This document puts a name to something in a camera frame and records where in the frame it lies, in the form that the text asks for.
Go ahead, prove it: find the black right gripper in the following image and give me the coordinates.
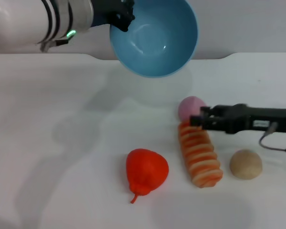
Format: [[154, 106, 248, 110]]
[[190, 103, 286, 135]]

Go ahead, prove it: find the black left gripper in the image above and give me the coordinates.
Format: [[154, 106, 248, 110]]
[[91, 0, 136, 32]]

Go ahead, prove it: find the blue bowl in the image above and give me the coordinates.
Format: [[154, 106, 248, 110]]
[[109, 0, 199, 78]]

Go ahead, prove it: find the orange toy fruit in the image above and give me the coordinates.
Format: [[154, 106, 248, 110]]
[[126, 148, 170, 204]]

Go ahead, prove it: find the pink toy peach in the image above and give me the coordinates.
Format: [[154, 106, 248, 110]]
[[178, 95, 207, 122]]

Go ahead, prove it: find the orange striped toy bread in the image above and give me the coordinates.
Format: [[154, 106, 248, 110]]
[[178, 120, 224, 189]]

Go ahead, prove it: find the beige toy bun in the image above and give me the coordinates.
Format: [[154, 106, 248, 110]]
[[229, 149, 263, 180]]

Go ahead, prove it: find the left gripper cable with connector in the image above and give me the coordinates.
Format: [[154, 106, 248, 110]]
[[39, 38, 70, 52]]

